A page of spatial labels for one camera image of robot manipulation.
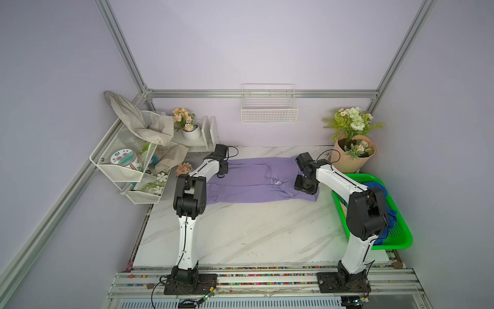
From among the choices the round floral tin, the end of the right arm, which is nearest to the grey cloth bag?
the round floral tin

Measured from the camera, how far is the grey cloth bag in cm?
70

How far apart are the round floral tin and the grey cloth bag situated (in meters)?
0.09

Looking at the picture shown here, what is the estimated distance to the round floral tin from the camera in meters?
0.66

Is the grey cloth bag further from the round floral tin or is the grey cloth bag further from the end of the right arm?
the end of the right arm
